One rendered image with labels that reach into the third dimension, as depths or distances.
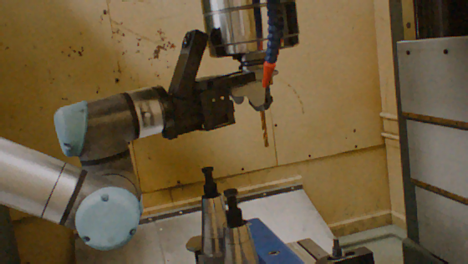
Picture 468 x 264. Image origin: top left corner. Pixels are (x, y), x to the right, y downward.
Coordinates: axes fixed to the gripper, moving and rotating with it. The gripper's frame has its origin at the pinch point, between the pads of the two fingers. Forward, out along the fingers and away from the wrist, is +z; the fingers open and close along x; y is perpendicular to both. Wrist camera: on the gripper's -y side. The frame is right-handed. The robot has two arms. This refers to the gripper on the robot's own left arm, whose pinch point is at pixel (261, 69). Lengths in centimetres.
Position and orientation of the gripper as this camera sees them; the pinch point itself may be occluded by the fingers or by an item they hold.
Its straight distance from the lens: 89.2
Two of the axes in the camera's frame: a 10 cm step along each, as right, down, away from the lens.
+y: 1.9, 9.6, 2.0
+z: 8.8, -2.6, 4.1
